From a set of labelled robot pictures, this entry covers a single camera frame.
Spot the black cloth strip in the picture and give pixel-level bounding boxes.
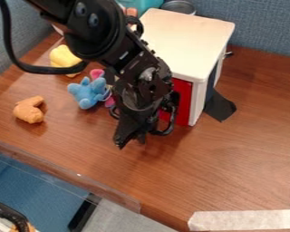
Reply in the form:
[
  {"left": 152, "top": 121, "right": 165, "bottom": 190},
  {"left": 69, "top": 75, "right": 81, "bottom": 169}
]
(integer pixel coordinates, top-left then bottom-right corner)
[{"left": 203, "top": 62, "right": 238, "bottom": 123}]

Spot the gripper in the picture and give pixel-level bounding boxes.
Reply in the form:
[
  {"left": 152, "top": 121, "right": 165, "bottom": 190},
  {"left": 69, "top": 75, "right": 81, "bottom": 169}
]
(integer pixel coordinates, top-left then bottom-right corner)
[{"left": 104, "top": 53, "right": 182, "bottom": 150}]

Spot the blue plush toy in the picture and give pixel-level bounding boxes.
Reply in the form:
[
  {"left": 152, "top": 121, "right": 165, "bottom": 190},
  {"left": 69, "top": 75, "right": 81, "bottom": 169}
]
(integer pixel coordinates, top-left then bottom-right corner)
[{"left": 66, "top": 68, "right": 116, "bottom": 111}]

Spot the white cabinet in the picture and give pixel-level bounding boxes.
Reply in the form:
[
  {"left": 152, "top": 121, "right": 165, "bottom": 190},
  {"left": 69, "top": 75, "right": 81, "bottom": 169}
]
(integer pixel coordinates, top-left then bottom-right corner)
[{"left": 131, "top": 7, "right": 237, "bottom": 127}]

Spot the teal container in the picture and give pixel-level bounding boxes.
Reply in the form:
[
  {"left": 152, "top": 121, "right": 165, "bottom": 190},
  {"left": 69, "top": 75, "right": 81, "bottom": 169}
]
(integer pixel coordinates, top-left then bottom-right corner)
[{"left": 114, "top": 0, "right": 166, "bottom": 18}]

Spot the orange toy chicken piece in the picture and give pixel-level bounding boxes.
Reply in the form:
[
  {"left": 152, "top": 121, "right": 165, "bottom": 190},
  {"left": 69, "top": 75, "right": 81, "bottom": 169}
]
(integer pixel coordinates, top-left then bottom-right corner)
[{"left": 12, "top": 95, "right": 46, "bottom": 125}]

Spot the silver pot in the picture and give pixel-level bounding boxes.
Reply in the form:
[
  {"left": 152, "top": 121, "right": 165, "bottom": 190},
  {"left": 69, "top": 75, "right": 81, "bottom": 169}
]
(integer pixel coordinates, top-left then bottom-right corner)
[{"left": 159, "top": 0, "right": 198, "bottom": 15}]

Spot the black cable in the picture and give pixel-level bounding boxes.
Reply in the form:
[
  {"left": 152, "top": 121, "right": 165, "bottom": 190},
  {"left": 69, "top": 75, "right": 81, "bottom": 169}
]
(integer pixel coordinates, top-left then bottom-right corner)
[{"left": 0, "top": 0, "right": 90, "bottom": 75}]

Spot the yellow plush toy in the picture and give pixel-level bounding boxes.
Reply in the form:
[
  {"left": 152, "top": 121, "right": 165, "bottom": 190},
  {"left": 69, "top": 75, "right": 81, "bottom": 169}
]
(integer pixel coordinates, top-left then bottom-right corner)
[{"left": 48, "top": 43, "right": 85, "bottom": 79}]

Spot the red drawer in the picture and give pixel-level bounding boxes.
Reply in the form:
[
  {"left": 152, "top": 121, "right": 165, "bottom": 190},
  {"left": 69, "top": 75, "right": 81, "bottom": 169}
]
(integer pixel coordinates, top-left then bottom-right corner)
[{"left": 149, "top": 77, "right": 195, "bottom": 137}]

